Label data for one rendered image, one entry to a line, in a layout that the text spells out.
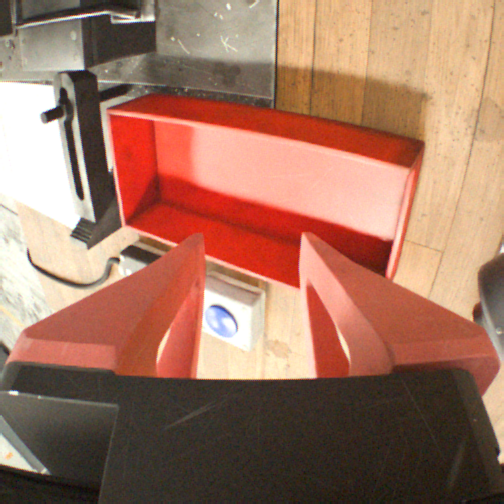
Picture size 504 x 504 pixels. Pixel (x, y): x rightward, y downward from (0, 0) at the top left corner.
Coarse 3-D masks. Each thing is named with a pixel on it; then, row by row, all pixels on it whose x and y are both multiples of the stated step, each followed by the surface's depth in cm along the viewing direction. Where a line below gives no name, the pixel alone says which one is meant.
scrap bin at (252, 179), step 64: (128, 128) 35; (192, 128) 36; (256, 128) 27; (320, 128) 27; (128, 192) 38; (192, 192) 40; (256, 192) 36; (320, 192) 33; (384, 192) 30; (256, 256) 35; (384, 256) 32
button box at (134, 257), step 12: (120, 252) 47; (132, 252) 47; (144, 252) 47; (156, 252) 47; (108, 264) 53; (120, 264) 49; (132, 264) 47; (144, 264) 46; (48, 276) 68; (108, 276) 56; (84, 288) 62
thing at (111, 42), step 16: (96, 16) 27; (96, 32) 27; (112, 32) 29; (128, 32) 30; (144, 32) 32; (96, 48) 28; (112, 48) 29; (128, 48) 31; (144, 48) 32; (96, 64) 29
